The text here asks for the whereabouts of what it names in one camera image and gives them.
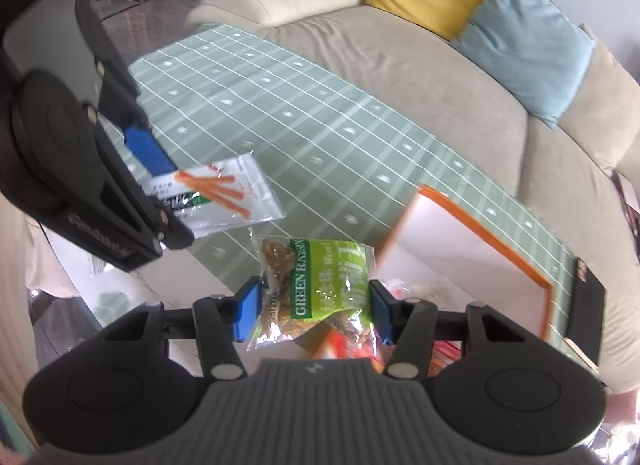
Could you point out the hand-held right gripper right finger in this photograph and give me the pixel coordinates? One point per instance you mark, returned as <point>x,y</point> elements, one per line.
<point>382,312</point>

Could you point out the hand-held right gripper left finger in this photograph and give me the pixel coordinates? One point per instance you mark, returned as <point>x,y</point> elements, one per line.
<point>247,312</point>

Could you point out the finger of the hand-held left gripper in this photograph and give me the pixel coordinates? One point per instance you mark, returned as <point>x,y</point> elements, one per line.
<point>145,210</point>
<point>147,150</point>

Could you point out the red and white snack packet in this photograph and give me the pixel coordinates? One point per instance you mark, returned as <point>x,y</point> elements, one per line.
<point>345,345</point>

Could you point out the green label raisin snack packet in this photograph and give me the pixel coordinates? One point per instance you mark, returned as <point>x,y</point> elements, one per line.
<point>325,285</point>

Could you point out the white stick snack packet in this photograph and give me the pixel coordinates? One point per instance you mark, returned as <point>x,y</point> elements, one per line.
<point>235,195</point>

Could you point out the orange cardboard box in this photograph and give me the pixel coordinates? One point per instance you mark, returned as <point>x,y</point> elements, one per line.
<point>465,255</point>

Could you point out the green checkered tablecloth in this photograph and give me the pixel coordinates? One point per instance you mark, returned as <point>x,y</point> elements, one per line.
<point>325,110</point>

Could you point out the black flat object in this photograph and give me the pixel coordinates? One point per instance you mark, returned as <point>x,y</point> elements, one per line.
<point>587,315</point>

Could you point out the beige sofa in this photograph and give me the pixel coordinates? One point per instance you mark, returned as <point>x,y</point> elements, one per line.
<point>425,75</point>

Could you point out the light blue cushion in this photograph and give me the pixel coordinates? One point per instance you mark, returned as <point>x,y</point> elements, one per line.
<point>530,45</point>

